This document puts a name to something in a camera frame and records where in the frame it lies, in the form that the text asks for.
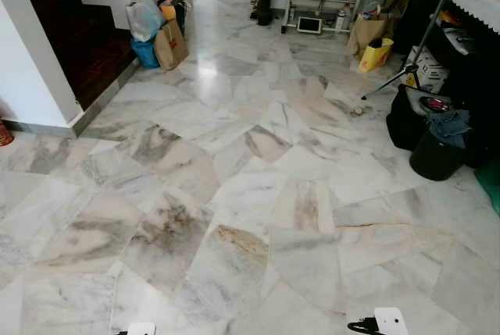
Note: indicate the dark wooden staircase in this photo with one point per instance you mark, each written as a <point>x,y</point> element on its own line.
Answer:
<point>82,42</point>

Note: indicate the green mat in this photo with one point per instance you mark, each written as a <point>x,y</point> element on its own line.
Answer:
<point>491,183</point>

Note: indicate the black fabric bag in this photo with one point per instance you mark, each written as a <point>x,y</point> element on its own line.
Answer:
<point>406,120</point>

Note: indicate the black bucket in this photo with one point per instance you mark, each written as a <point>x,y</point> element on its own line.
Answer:
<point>434,157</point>

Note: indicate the small red object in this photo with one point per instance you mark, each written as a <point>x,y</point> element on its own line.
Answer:
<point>4,133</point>

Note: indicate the white framed tablet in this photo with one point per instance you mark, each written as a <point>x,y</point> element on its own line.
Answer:
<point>308,25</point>

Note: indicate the blue bag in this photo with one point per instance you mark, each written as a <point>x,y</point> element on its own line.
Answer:
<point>145,53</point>

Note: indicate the yellow and black bag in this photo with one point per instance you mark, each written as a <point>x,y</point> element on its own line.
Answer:
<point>175,8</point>

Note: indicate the small round floor item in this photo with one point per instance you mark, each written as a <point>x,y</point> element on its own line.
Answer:
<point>358,110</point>

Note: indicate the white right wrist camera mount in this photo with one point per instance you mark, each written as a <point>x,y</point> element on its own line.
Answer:
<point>391,322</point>

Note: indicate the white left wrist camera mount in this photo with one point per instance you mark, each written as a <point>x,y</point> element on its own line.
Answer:
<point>141,329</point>

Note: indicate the blue jeans cloth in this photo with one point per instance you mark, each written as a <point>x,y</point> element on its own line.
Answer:
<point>449,126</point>

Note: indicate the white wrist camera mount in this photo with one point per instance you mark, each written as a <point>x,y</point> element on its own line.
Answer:
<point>391,322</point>
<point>141,329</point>

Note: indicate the grey metal tripod stand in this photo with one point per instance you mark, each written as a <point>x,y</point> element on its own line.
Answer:
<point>426,34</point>

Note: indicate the brown paper bag red print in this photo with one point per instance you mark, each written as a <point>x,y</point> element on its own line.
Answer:
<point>171,46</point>

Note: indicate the white plastic bag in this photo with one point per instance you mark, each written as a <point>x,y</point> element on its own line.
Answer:
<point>144,16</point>

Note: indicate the plain brown paper bag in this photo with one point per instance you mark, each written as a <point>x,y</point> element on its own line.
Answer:
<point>366,33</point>

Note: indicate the white cardboard box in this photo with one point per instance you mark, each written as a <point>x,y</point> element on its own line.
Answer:
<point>426,70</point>

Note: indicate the yellow paper bag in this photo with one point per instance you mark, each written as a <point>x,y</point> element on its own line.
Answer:
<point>375,55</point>

